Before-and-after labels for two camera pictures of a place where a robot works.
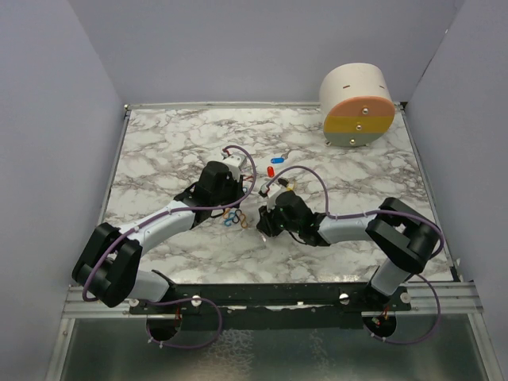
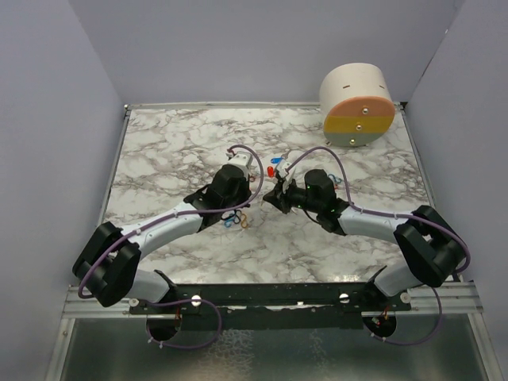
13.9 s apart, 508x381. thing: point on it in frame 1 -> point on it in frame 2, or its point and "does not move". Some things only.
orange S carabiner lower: [244, 222] does not move
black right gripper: [265, 223] -> [279, 198]
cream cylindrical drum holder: [356, 104] does not move
